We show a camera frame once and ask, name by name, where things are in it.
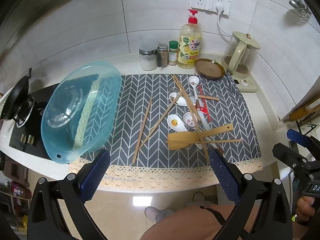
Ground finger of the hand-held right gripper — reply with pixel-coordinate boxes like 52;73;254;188
272;142;308;171
286;129;312;148

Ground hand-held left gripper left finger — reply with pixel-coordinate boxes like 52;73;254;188
26;149;112;240

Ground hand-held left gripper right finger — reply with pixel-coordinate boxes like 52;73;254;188
209;150;294;240

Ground metal spoon with wooden handle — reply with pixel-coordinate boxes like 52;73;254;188
186;92;220;102

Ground hanging metal utensils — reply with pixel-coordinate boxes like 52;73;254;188
299;5;313;19

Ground person's right hand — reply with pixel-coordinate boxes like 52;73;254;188
296;196;320;223

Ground wooden rack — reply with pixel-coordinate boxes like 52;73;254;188
289;104;320;127

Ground person's leg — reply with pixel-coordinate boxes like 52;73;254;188
140;203;320;240

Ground wooden spatula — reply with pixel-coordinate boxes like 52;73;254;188
167;124;234;150

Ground blue transparent plastic basin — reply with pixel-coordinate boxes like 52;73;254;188
41;60;122;165

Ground white spoon with pink flower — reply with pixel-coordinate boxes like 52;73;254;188
182;112;199;130

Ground kettle base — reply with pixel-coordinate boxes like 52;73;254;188
226;70;258;92

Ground white spoon with yellow print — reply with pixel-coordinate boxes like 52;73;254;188
167;114;187;132

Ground clear glass bowl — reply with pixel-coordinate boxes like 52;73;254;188
46;85;87;135

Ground black gas stove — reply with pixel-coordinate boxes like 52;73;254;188
9;85;60;160

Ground wooden chopstick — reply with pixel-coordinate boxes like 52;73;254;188
138;91;183;151
171;75;210;161
174;74;199;122
136;97;153;153

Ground red plastic stick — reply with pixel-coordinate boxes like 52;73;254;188
199;85;210;122

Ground grey herringbone table mat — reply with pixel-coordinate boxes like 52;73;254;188
69;74;263;189

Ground cluttered storage shelf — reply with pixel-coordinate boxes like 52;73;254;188
0;152;33;230

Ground plain white ceramic spoon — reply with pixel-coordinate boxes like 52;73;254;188
169;92;188;106

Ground green glass electric kettle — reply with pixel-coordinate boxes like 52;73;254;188
221;31;261;75

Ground white spoon with red flower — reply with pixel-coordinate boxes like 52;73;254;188
187;75;200;105

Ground brown ceramic plate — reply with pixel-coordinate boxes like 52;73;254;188
195;58;227;79

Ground black wok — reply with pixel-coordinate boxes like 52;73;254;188
0;67;33;120

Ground glass jar with white powder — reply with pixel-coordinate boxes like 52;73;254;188
139;42;158;71

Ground hanging metal spoon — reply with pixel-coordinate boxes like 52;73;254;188
289;0;307;12

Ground green lid spice jar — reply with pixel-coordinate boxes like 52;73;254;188
168;40;179;66

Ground yellow dish soap bottle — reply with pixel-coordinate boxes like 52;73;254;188
177;9;202;70

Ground grey lid spice jar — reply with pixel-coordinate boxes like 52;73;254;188
157;44;168;68

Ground range hood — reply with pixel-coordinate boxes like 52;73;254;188
0;0;100;63

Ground white plug with cable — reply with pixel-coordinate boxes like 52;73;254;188
214;1;235;37

